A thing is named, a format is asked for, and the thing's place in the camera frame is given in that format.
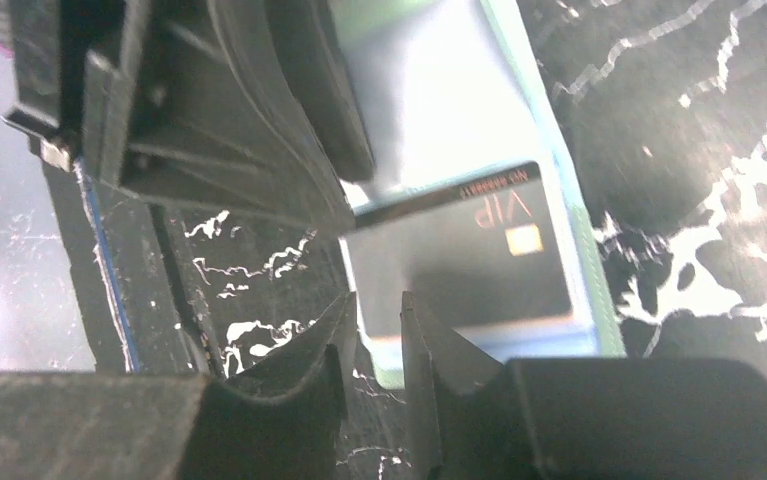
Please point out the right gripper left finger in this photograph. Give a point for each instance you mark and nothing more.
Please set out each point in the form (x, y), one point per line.
(279, 419)

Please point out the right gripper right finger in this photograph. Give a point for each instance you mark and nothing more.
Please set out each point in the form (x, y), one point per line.
(473, 417)

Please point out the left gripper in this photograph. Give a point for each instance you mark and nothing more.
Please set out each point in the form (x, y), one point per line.
(172, 102)

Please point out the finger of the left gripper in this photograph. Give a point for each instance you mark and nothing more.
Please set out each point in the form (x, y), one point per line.
(308, 51)

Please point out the green card holder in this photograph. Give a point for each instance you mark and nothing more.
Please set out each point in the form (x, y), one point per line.
(449, 92)

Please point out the black VIP card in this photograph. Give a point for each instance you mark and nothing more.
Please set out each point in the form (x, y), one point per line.
(482, 255)

